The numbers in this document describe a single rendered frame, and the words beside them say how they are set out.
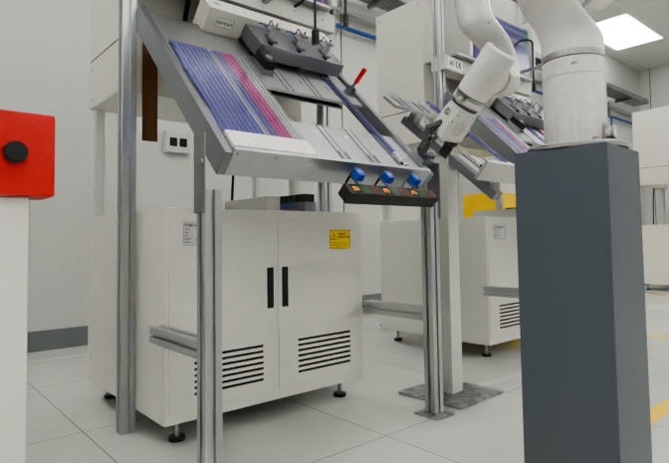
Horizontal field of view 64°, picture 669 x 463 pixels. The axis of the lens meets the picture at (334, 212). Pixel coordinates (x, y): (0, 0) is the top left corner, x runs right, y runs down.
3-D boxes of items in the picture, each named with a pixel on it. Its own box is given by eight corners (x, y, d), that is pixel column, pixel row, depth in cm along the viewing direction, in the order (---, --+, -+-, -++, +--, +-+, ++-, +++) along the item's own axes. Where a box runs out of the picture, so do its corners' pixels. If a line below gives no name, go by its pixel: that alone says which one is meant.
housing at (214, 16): (316, 77, 200) (333, 43, 193) (195, 48, 168) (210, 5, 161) (307, 66, 204) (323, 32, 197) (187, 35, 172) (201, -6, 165)
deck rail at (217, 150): (224, 174, 118) (233, 152, 115) (215, 174, 116) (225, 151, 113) (139, 25, 159) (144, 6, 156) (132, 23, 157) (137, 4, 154)
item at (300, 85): (355, 117, 183) (362, 105, 180) (172, 83, 140) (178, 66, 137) (313, 68, 201) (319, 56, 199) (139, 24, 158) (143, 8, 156)
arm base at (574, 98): (642, 151, 108) (638, 62, 109) (608, 140, 95) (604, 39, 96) (551, 161, 122) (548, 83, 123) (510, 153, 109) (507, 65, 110)
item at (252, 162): (418, 189, 161) (431, 171, 157) (224, 175, 118) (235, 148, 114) (416, 187, 161) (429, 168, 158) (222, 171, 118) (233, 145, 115)
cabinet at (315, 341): (364, 395, 179) (361, 212, 182) (164, 452, 134) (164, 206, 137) (260, 363, 228) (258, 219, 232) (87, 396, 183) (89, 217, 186)
